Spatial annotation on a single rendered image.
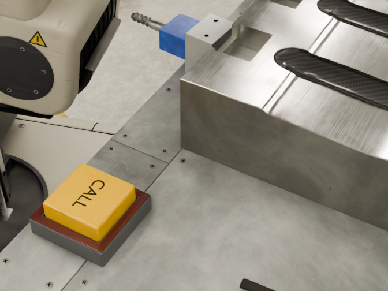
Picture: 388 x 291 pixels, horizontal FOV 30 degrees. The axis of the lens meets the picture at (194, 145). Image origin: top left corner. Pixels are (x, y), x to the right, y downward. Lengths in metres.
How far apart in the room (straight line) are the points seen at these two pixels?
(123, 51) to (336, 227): 1.62
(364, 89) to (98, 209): 0.27
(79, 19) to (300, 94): 0.37
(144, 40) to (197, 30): 1.47
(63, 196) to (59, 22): 0.33
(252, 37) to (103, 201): 0.24
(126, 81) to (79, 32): 1.18
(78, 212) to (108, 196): 0.03
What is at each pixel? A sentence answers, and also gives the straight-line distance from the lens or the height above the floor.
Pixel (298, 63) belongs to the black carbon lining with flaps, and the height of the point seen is 0.88.
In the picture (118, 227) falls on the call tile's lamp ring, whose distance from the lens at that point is 0.65.
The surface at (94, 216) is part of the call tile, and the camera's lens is 0.63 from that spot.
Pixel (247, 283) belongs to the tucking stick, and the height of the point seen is 0.80.
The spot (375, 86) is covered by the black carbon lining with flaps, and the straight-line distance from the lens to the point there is 0.71.
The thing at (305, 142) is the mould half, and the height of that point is 0.87.
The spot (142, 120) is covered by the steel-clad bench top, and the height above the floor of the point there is 0.80.
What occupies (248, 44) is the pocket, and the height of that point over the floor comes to 0.87.
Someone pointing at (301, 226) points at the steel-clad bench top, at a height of 0.80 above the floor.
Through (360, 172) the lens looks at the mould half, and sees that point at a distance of 0.65.
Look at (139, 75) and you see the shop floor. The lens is 2.14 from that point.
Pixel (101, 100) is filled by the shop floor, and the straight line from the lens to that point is 2.06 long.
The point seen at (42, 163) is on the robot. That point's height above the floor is 0.28.
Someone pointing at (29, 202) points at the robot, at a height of 0.27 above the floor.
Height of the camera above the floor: 1.31
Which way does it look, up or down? 44 degrees down
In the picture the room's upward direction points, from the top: 1 degrees clockwise
